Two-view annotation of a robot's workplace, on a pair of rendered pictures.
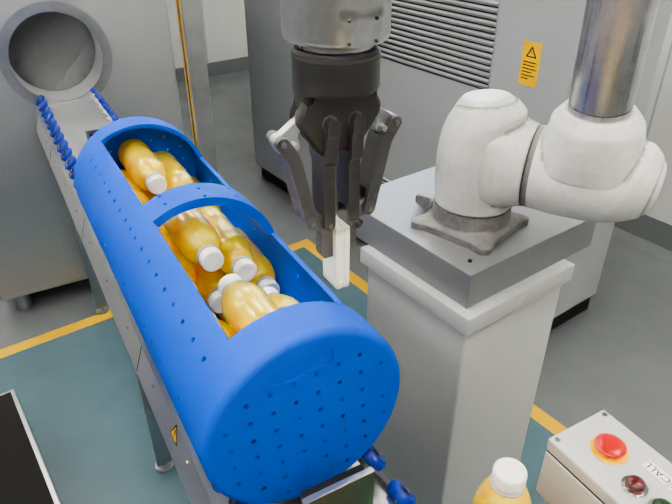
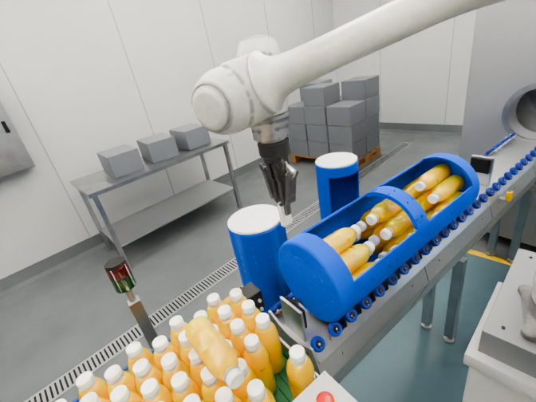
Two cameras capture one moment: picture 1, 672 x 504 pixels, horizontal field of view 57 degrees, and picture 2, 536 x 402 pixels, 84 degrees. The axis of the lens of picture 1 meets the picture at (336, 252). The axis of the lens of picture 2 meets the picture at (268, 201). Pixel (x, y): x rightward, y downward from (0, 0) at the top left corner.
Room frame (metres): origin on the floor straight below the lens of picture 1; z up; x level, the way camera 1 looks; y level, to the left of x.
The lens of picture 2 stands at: (0.45, -0.69, 1.76)
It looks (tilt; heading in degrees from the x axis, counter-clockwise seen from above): 26 degrees down; 87
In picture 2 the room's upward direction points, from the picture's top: 11 degrees counter-clockwise
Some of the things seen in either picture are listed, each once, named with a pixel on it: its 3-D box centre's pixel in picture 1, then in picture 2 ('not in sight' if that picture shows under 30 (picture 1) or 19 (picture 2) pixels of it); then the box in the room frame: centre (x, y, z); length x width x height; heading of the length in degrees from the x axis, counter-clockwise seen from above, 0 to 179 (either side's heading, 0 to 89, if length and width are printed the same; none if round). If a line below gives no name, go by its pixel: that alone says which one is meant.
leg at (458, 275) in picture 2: not in sight; (454, 301); (1.45, 0.45, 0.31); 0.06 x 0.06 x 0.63; 29
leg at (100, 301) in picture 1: (88, 252); (497, 221); (2.24, 1.06, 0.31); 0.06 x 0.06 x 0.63; 29
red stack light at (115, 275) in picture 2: not in sight; (118, 269); (-0.01, 0.13, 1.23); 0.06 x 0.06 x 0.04
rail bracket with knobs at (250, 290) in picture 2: not in sight; (250, 301); (0.36, 0.15, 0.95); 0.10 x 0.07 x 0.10; 119
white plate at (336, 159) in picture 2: not in sight; (336, 159); (1.05, 1.18, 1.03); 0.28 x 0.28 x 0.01
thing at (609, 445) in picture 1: (610, 446); (325, 400); (0.51, -0.33, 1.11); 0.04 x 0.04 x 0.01
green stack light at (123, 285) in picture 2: not in sight; (123, 280); (-0.01, 0.13, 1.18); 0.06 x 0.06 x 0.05
